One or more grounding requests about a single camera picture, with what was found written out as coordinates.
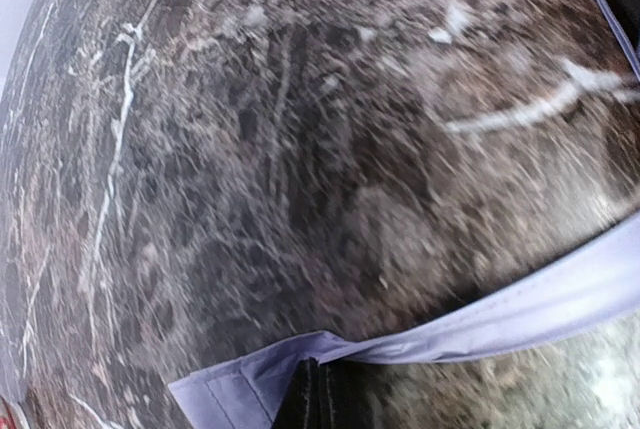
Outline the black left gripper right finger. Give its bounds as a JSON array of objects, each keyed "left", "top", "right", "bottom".
[{"left": 319, "top": 360, "right": 383, "bottom": 429}]

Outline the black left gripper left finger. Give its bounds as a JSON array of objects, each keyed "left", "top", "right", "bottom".
[{"left": 284, "top": 358, "right": 320, "bottom": 429}]

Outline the lavender folding umbrella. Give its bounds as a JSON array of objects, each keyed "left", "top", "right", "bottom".
[{"left": 170, "top": 0, "right": 639, "bottom": 428}]

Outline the red patterned ceramic bowl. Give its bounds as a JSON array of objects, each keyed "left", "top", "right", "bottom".
[{"left": 0, "top": 397, "right": 30, "bottom": 429}]

